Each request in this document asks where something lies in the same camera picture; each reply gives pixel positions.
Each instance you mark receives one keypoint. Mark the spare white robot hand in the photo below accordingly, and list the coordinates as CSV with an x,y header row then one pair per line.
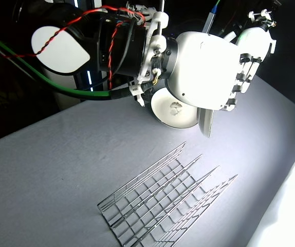
x,y
137,7

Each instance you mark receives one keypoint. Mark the grey table cloth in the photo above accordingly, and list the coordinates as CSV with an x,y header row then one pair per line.
x,y
60,180

